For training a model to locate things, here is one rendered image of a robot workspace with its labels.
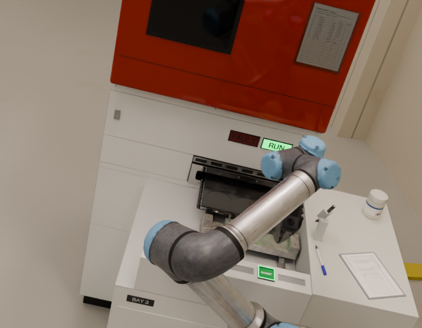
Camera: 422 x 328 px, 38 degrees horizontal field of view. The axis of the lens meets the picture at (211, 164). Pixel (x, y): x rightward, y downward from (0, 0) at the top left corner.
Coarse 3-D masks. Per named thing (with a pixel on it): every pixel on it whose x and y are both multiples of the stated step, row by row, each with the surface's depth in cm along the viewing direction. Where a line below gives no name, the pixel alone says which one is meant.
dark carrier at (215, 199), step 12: (204, 180) 242; (216, 180) 244; (228, 180) 246; (240, 180) 247; (204, 192) 235; (216, 192) 237; (228, 192) 239; (240, 192) 241; (252, 192) 243; (264, 192) 244; (204, 204) 228; (216, 204) 230; (228, 204) 232; (240, 204) 234
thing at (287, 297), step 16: (144, 256) 189; (144, 272) 192; (160, 272) 192; (240, 272) 193; (256, 272) 195; (288, 272) 198; (144, 288) 196; (160, 288) 195; (176, 288) 195; (240, 288) 193; (256, 288) 192; (272, 288) 192; (288, 288) 192; (304, 288) 193; (272, 304) 195; (288, 304) 195; (304, 304) 194; (288, 320) 199
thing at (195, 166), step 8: (192, 168) 243; (200, 168) 243; (208, 168) 243; (216, 168) 243; (192, 176) 245; (232, 176) 244; (240, 176) 244; (248, 176) 243; (256, 176) 245; (264, 184) 245; (272, 184) 244
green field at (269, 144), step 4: (264, 140) 235; (268, 140) 235; (264, 144) 236; (268, 144) 236; (272, 144) 236; (276, 144) 236; (280, 144) 235; (284, 144) 235; (288, 144) 235; (268, 148) 237; (272, 148) 237; (276, 148) 237; (280, 148) 236; (284, 148) 236
